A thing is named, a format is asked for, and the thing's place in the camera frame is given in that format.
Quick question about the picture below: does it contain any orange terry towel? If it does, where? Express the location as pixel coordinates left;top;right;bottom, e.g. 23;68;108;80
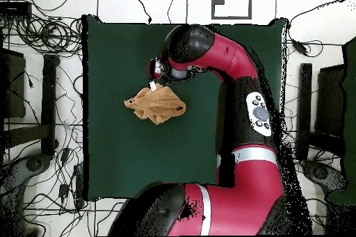
124;80;187;126

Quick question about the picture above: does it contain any flat black device box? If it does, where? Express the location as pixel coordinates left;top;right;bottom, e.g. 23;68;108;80
0;1;32;17

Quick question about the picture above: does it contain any dark green table cloth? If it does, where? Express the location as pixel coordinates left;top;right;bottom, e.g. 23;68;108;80
81;14;289;202

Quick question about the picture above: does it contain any black stand bar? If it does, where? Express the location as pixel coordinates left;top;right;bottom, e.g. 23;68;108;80
296;63;313;161
40;54;60;156

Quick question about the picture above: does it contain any small black power adapter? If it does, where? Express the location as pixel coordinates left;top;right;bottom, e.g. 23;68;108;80
60;147;71;163
58;183;70;199

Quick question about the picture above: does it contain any large black box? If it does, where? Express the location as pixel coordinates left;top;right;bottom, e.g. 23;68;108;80
0;48;26;119
316;63;347;138

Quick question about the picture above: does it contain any long black cable with plug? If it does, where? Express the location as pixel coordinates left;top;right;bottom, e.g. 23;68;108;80
127;0;153;24

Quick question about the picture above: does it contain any grey floor frame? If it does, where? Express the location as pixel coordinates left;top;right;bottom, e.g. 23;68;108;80
211;0;253;20

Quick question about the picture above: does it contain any black cable coil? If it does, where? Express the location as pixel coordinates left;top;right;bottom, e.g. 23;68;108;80
15;15;84;54

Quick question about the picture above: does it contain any black power adapter with cable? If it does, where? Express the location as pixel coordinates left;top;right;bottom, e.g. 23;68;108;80
291;39;309;56

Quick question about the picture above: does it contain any pedestal leg with round foot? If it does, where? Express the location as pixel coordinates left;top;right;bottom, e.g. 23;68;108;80
0;154;52;236
302;160;347;193

